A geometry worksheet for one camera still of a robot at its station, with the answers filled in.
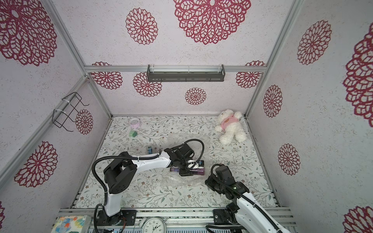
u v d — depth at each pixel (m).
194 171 0.83
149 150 0.95
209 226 0.66
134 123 1.13
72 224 0.68
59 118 0.73
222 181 0.63
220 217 0.73
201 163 0.76
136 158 0.52
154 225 0.69
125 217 0.73
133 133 1.06
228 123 1.05
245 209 0.53
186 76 0.89
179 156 0.70
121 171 0.54
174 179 0.87
